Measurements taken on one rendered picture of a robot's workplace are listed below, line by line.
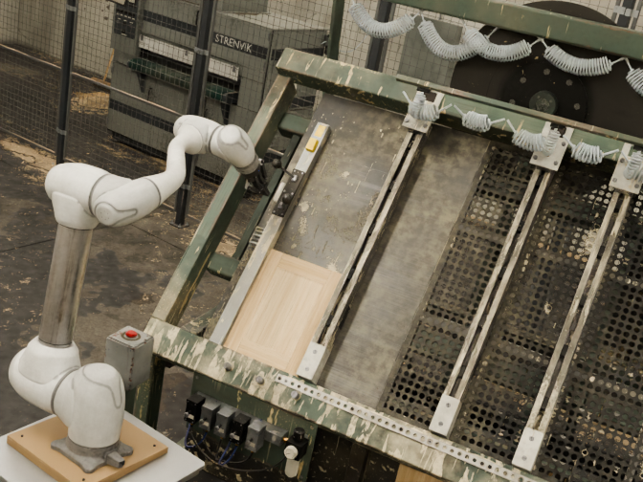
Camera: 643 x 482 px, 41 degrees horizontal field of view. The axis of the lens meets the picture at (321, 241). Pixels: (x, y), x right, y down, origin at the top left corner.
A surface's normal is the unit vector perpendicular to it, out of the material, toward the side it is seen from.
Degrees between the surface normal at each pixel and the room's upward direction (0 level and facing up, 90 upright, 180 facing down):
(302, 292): 51
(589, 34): 90
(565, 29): 90
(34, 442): 2
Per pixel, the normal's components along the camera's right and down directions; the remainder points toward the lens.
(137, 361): 0.88, 0.31
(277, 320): -0.22, -0.39
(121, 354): -0.43, 0.26
